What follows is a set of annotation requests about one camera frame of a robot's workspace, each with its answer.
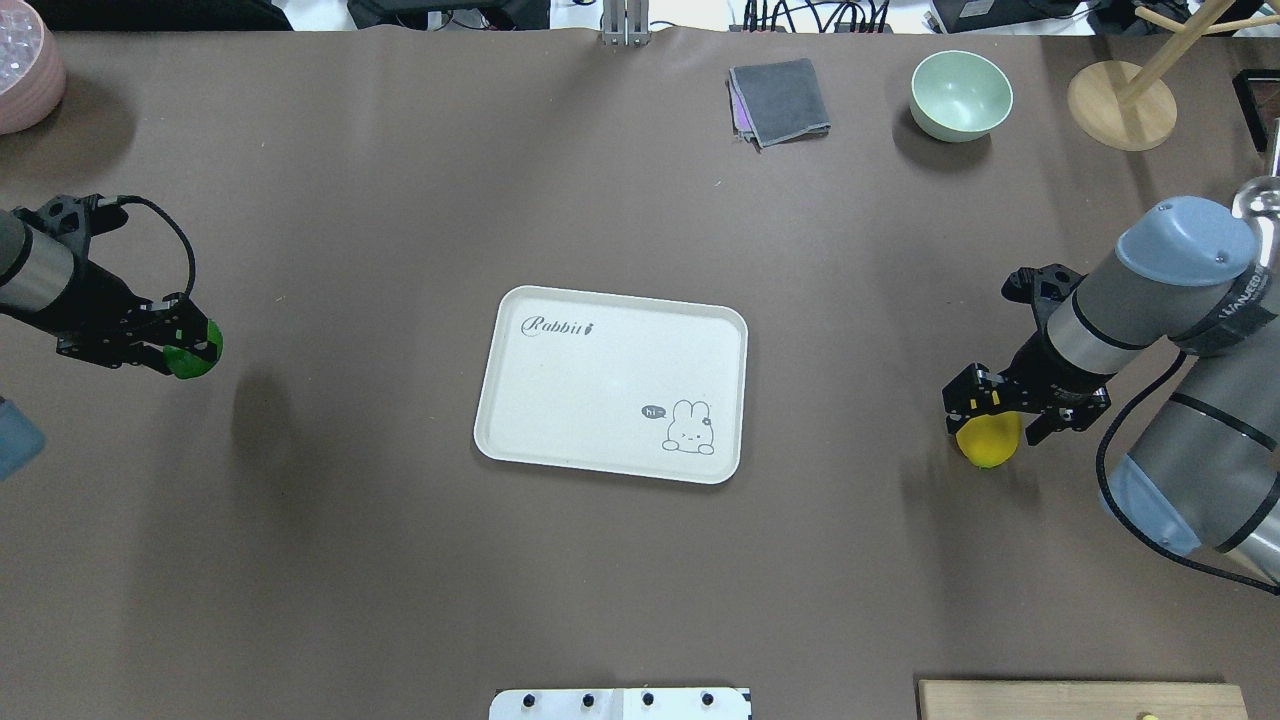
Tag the folded grey cloth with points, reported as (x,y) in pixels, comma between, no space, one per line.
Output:
(778,102)

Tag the wooden board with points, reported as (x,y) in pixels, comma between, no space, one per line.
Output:
(1024,699)

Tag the black framed object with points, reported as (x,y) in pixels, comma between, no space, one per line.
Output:
(1257,91)

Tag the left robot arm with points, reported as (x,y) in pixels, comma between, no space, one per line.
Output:
(49,282)

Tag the yellow lemon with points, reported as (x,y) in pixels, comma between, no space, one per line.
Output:
(989,441)

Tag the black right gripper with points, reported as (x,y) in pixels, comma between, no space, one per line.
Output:
(1040,377)

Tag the white rabbit tray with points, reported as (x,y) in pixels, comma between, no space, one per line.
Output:
(621,384)

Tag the metal bracket at table edge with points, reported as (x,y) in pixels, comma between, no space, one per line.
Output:
(625,23)

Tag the white plate with bolts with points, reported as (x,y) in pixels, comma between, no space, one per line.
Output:
(696,702)

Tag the green lime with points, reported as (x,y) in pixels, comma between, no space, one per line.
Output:
(189,363)

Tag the blue object at left edge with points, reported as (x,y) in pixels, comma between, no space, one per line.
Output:
(21,440)

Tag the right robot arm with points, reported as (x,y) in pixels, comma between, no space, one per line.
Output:
(1186,465)

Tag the pink ribbed bowl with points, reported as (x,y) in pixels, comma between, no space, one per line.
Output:
(33,75)

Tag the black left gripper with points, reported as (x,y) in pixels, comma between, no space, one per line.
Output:
(92,300)

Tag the pale green bowl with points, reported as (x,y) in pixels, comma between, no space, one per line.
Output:
(957,96)

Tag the wooden stand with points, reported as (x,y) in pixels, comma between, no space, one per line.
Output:
(1128,107)

